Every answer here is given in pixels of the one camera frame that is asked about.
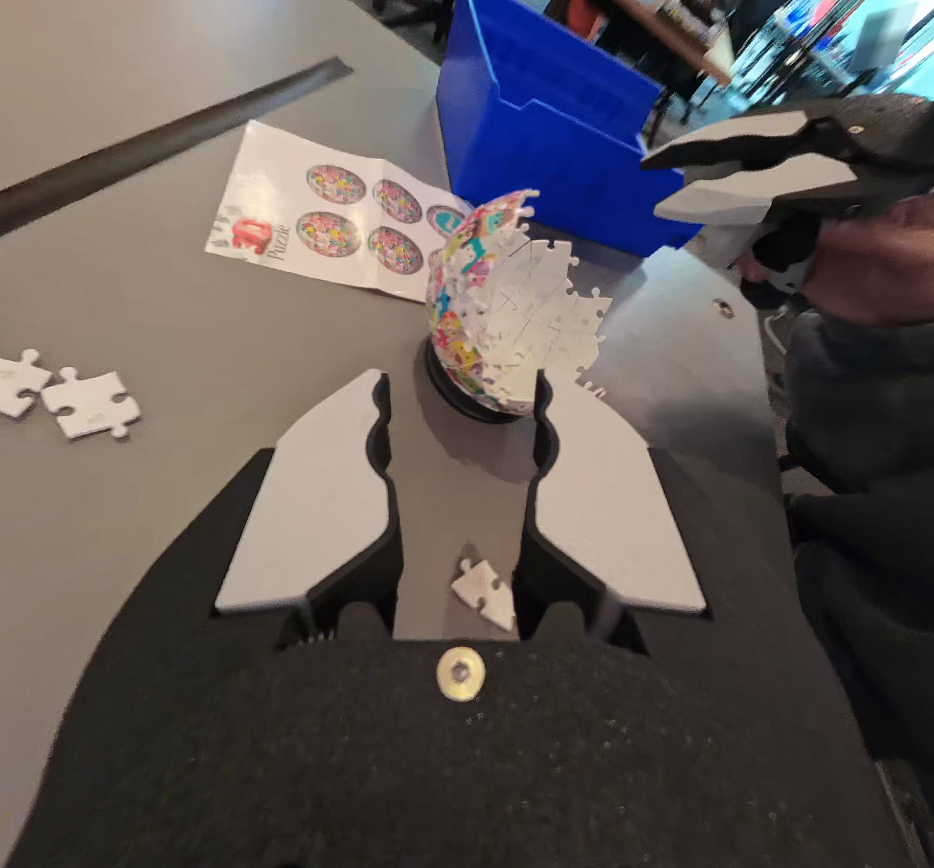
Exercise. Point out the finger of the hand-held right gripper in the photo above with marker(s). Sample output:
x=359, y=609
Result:
x=730, y=138
x=744, y=193

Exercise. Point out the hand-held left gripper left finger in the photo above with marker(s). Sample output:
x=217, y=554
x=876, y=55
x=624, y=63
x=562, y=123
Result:
x=306, y=503

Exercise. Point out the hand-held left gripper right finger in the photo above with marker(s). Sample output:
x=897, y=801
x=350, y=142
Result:
x=613, y=518

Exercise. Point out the black ball stand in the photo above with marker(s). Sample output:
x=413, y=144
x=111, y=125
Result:
x=460, y=401

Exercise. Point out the partly built puzzle ball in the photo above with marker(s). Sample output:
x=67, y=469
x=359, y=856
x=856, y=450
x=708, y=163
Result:
x=525, y=299

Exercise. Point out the single white puzzle piece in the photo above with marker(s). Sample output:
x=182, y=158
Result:
x=91, y=405
x=18, y=383

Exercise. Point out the person's right forearm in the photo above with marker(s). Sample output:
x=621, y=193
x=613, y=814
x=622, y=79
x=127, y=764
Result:
x=854, y=386

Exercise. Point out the puzzle instruction sheet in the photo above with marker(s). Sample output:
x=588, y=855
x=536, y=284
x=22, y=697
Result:
x=255, y=175

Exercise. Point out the person's right hand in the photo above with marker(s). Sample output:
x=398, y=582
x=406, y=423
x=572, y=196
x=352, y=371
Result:
x=875, y=262

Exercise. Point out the round printed sticker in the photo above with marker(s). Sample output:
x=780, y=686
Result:
x=722, y=308

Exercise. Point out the brown desk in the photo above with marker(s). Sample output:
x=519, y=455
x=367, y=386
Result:
x=657, y=22

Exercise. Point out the blue plastic bin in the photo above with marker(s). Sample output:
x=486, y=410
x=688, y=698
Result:
x=554, y=146

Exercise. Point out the person's leg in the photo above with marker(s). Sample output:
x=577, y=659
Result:
x=868, y=627

